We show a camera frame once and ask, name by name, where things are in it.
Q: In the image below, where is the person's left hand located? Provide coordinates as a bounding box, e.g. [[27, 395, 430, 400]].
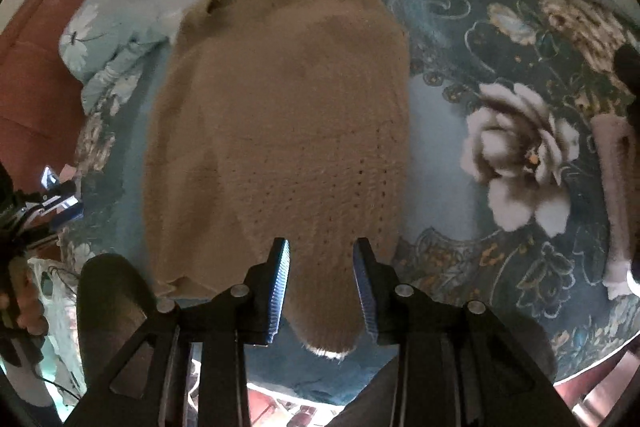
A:
[[9, 257, 49, 337]]

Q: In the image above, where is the red wooden headboard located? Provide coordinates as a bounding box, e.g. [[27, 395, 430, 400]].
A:
[[1, 0, 85, 192]]

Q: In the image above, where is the teal floral bed sheet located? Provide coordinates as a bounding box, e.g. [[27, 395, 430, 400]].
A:
[[62, 0, 639, 380]]

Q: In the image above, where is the tan knitted sweater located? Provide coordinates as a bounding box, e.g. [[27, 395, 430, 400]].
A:
[[142, 0, 409, 358]]

